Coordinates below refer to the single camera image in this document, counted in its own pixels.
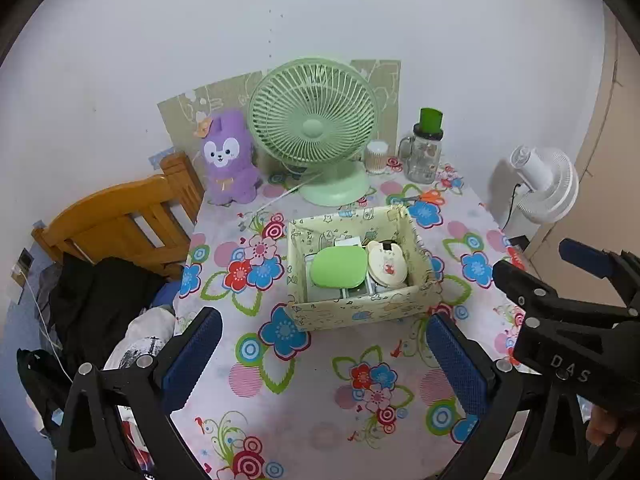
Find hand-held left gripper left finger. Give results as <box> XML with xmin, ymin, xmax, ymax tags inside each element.
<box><xmin>54</xmin><ymin>306</ymin><xmax>224</xmax><ymax>480</ymax></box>

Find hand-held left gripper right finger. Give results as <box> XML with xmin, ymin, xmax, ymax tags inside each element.
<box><xmin>426</xmin><ymin>312</ymin><xmax>596</xmax><ymax>480</ymax></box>

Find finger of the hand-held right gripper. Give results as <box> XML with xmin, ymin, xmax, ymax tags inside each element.
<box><xmin>492</xmin><ymin>259</ymin><xmax>640</xmax><ymax>321</ymax></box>
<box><xmin>559</xmin><ymin>238</ymin><xmax>640</xmax><ymax>311</ymax></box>

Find yellow printed storage box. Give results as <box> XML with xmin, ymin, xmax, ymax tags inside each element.
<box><xmin>286</xmin><ymin>205</ymin><xmax>437</xmax><ymax>332</ymax></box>

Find bear-shaped round mirror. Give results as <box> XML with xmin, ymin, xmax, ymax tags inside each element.
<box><xmin>366</xmin><ymin>241</ymin><xmax>411</xmax><ymax>288</ymax></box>

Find white remote control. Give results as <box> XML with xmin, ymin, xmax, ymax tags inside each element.
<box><xmin>322</xmin><ymin>285</ymin><xmax>373</xmax><ymax>302</ymax></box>

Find green rounded case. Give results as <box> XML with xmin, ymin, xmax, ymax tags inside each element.
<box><xmin>309</xmin><ymin>246</ymin><xmax>367</xmax><ymax>288</ymax></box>

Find person's right hand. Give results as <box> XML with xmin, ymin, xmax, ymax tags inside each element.
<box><xmin>586</xmin><ymin>404</ymin><xmax>640</xmax><ymax>450</ymax></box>

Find white printed bag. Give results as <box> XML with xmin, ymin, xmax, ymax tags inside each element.
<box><xmin>102</xmin><ymin>307</ymin><xmax>176</xmax><ymax>371</ymax></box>

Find blue cloth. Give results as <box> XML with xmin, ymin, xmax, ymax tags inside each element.
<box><xmin>150</xmin><ymin>282</ymin><xmax>181</xmax><ymax>308</ymax></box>

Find beige wooden door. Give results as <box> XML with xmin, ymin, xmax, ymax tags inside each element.
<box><xmin>530</xmin><ymin>10</ymin><xmax>640</xmax><ymax>286</ymax></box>

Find white standing fan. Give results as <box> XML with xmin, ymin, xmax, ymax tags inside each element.
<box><xmin>495</xmin><ymin>146</ymin><xmax>580</xmax><ymax>226</ymax></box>

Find black clothing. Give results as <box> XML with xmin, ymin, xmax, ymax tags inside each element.
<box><xmin>47</xmin><ymin>255</ymin><xmax>168</xmax><ymax>361</ymax></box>

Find floral tablecloth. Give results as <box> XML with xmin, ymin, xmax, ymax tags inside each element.
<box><xmin>172</xmin><ymin>160</ymin><xmax>531</xmax><ymax>480</ymax></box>

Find black bag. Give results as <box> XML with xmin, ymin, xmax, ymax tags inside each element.
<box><xmin>16</xmin><ymin>347</ymin><xmax>73</xmax><ymax>433</ymax></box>

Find glass mug jar green lid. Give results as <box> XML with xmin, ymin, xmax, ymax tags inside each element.
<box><xmin>397</xmin><ymin>107</ymin><xmax>446</xmax><ymax>184</ymax></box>

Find purple plush toy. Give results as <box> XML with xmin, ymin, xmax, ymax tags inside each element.
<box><xmin>194</xmin><ymin>109</ymin><xmax>262</xmax><ymax>206</ymax></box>

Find cotton swab container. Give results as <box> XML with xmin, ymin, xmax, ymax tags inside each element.
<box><xmin>365</xmin><ymin>141</ymin><xmax>391</xmax><ymax>175</ymax></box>

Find green desk fan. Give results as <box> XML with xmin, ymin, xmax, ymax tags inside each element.
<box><xmin>247</xmin><ymin>57</ymin><xmax>379</xmax><ymax>207</ymax></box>

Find beige printed board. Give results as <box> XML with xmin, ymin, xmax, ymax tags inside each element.
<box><xmin>157</xmin><ymin>59</ymin><xmax>402</xmax><ymax>161</ymax></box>

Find black fan cable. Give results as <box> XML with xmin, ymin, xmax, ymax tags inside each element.
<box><xmin>500</xmin><ymin>182</ymin><xmax>523</xmax><ymax>233</ymax></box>

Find thin white cable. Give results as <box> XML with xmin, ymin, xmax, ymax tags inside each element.
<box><xmin>25</xmin><ymin>270</ymin><xmax>71</xmax><ymax>383</ymax></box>

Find orange handled scissors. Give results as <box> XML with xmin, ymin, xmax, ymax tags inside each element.
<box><xmin>400</xmin><ymin>189</ymin><xmax>446</xmax><ymax>207</ymax></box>

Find white fan cable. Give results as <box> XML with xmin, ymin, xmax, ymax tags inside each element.
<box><xmin>239</xmin><ymin>172</ymin><xmax>321</xmax><ymax>221</ymax></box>

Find wall socket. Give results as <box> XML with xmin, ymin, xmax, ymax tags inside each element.
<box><xmin>12</xmin><ymin>249</ymin><xmax>35</xmax><ymax>288</ymax></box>

